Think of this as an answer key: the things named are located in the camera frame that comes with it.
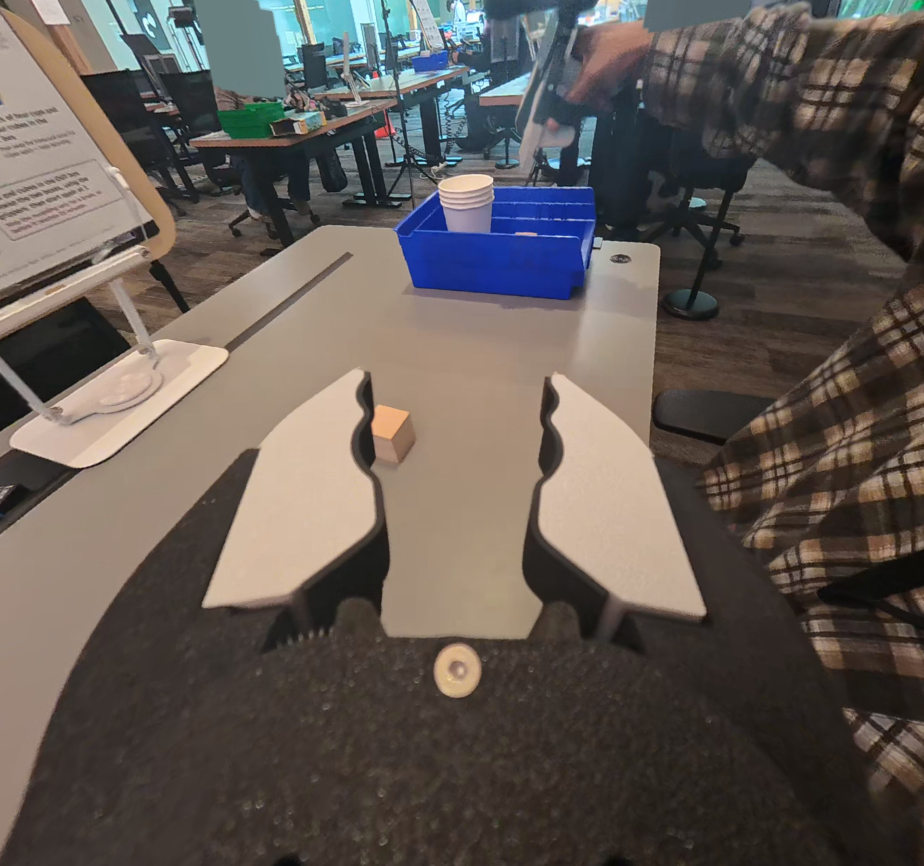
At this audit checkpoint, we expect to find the black stanchion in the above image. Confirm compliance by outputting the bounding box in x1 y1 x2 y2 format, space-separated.
663 183 720 320

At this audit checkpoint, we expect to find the stack of green bins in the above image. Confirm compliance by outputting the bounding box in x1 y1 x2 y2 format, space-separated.
217 101 286 139

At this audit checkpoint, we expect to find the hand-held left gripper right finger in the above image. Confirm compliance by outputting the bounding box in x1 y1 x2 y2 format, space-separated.
523 373 708 625

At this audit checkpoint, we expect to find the wooden background desk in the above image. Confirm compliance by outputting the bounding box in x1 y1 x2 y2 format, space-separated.
478 72 539 159
189 99 399 247

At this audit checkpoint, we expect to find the blue plastic bin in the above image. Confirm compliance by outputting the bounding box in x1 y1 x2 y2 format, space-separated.
394 186 597 301

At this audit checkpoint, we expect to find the instruction sheet on stand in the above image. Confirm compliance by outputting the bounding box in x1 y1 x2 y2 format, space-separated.
0 7 178 318

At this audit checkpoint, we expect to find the person's right hand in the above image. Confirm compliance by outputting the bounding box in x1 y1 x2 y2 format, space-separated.
566 20 654 116

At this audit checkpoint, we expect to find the black chair armrest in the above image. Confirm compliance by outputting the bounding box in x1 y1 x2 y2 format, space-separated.
653 389 777 446

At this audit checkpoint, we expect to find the white tablet stand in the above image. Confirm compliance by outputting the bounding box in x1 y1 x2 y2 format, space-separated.
0 166 230 468

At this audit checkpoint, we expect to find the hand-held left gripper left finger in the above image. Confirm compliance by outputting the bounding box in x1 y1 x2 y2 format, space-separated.
202 368 391 610

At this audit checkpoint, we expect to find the black office chair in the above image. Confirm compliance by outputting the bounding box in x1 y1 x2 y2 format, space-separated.
599 108 752 271

